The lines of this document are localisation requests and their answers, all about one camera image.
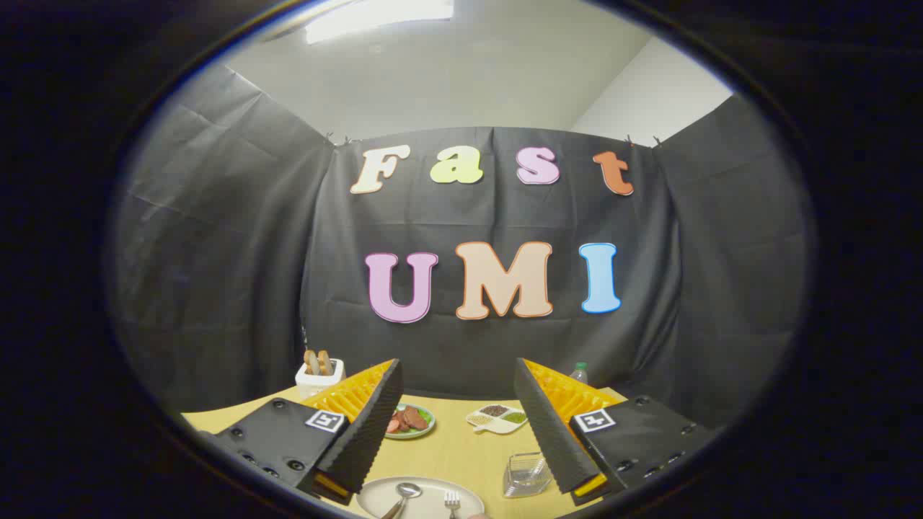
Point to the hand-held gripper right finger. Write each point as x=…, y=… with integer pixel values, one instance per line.
x=544, y=425

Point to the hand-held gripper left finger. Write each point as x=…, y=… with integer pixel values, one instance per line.
x=375, y=425

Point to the metal spoon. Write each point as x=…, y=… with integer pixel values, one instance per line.
x=407, y=491

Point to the pink sausage slice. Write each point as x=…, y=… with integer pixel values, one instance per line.
x=394, y=426

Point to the brown meat slice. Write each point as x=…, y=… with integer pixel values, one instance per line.
x=414, y=418

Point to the pale green food plate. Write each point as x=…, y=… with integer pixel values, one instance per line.
x=420, y=435

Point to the white divided seasoning dish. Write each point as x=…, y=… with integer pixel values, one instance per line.
x=497, y=419

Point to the clear water bottle green label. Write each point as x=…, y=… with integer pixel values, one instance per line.
x=579, y=375

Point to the white toaster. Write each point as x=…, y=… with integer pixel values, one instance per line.
x=311, y=384

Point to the toasted bread slice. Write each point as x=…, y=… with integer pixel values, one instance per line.
x=325, y=362
x=311, y=362

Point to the large white plate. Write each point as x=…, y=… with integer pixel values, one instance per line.
x=429, y=497

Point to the black backdrop cloth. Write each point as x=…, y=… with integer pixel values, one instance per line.
x=245, y=288

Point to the ceiling light panel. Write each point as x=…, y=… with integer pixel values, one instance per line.
x=375, y=18

